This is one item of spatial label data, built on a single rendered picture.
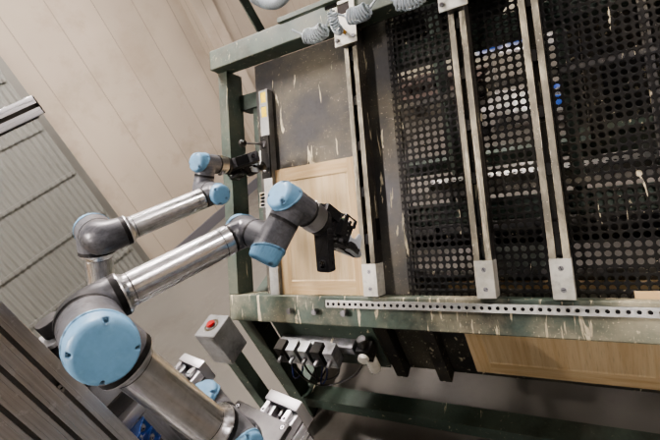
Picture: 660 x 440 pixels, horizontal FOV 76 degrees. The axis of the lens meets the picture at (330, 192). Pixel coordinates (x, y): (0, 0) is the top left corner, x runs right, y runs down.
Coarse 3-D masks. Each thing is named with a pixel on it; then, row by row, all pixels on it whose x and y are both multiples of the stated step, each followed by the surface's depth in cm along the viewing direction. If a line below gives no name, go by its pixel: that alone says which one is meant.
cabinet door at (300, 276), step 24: (288, 168) 191; (312, 168) 184; (336, 168) 178; (312, 192) 184; (336, 192) 177; (312, 240) 183; (288, 264) 189; (312, 264) 182; (336, 264) 176; (360, 264) 170; (288, 288) 188; (312, 288) 181; (336, 288) 175; (360, 288) 169
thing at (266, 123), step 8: (264, 104) 197; (272, 104) 199; (272, 112) 199; (264, 120) 197; (272, 120) 198; (264, 128) 196; (272, 128) 197; (272, 136) 197; (272, 144) 196; (272, 152) 195; (272, 160) 194; (272, 168) 194; (272, 176) 193; (264, 184) 195; (272, 184) 193; (280, 264) 191; (272, 272) 190; (280, 272) 190; (272, 280) 190; (280, 280) 190; (272, 288) 190; (280, 288) 189
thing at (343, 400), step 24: (264, 288) 217; (264, 336) 207; (384, 336) 198; (408, 336) 201; (432, 336) 185; (456, 336) 188; (408, 360) 212; (432, 360) 195; (456, 360) 198; (288, 384) 223; (312, 384) 231; (600, 384) 171; (312, 408) 234; (336, 408) 218; (360, 408) 208; (384, 408) 203; (408, 408) 198; (432, 408) 194; (456, 408) 190; (480, 408) 186; (456, 432) 188; (480, 432) 181; (504, 432) 174; (528, 432) 170; (552, 432) 167; (576, 432) 164; (600, 432) 160; (624, 432) 158; (648, 432) 155
